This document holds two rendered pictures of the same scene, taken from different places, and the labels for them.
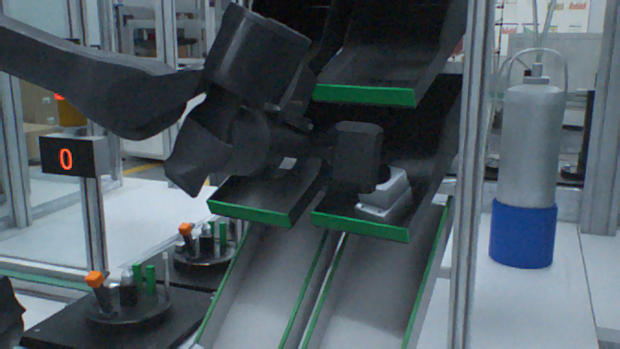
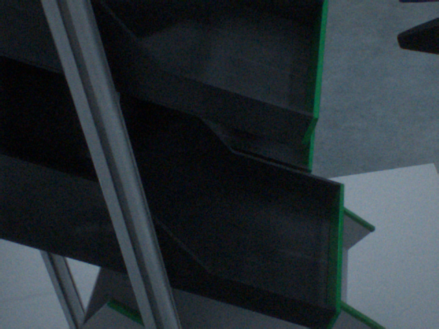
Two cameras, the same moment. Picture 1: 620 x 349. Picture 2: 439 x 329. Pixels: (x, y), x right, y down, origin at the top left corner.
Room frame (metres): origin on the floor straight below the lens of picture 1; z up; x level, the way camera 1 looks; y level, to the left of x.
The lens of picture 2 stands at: (0.94, 0.50, 1.66)
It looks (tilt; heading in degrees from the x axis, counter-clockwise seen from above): 38 degrees down; 254
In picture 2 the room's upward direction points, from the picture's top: 12 degrees counter-clockwise
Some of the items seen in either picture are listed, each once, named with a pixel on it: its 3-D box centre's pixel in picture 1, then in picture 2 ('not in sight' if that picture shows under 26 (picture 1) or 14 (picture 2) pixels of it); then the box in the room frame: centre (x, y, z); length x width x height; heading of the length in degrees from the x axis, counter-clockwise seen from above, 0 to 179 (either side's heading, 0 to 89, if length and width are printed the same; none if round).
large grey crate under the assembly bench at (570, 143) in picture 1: (580, 139); not in sight; (5.66, -2.65, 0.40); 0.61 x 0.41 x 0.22; 61
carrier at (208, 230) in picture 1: (207, 240); not in sight; (1.16, 0.20, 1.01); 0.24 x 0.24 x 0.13; 69
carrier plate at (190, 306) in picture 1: (130, 318); not in sight; (0.92, 0.29, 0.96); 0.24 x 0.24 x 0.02; 69
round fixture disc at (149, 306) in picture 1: (129, 307); not in sight; (0.92, 0.29, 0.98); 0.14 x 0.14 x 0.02
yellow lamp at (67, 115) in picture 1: (72, 112); not in sight; (1.10, 0.43, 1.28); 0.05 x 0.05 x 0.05
